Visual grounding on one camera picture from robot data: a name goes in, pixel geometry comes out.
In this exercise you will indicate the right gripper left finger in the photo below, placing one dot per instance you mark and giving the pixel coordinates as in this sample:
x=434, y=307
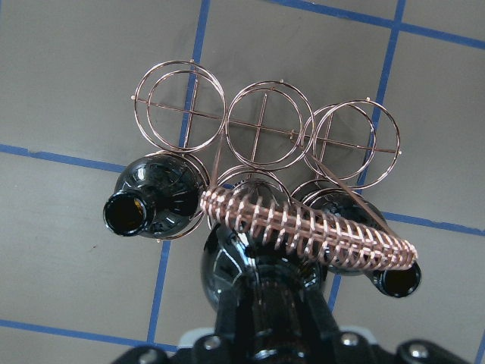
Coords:
x=229, y=322

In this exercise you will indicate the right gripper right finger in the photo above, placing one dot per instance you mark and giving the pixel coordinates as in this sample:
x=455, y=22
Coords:
x=320, y=319

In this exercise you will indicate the dark wine bottle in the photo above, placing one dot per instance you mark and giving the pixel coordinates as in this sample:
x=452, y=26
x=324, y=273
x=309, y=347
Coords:
x=269, y=283

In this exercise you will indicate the dark bottle in rack end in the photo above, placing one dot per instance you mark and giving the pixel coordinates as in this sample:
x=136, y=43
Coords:
x=157, y=196

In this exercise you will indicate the copper wire wine rack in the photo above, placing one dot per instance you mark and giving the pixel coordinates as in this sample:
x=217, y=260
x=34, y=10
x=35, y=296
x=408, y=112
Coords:
x=300, y=229

